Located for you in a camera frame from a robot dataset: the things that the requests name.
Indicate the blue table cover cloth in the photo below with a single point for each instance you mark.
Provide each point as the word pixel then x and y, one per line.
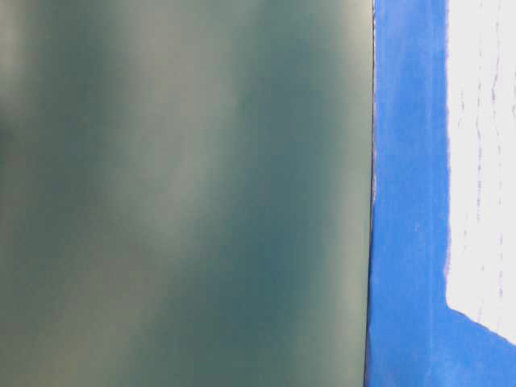
pixel 413 338

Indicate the white blue striped towel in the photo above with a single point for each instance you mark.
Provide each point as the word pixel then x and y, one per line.
pixel 480 271

